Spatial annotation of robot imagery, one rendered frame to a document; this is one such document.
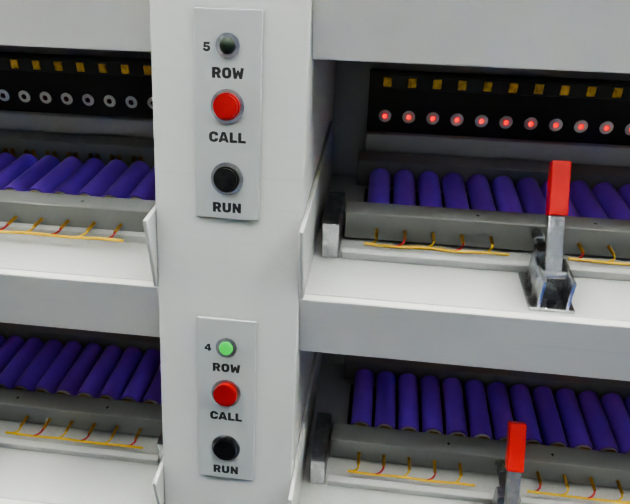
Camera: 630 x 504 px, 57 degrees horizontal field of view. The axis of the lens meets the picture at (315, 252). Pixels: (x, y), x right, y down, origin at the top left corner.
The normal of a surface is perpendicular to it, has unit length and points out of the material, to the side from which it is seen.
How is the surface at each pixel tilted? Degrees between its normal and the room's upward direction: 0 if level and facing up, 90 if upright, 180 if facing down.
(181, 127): 90
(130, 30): 107
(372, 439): 17
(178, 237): 90
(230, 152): 90
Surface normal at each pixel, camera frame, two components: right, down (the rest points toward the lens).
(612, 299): 0.01, -0.84
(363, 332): -0.12, 0.54
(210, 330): -0.11, 0.27
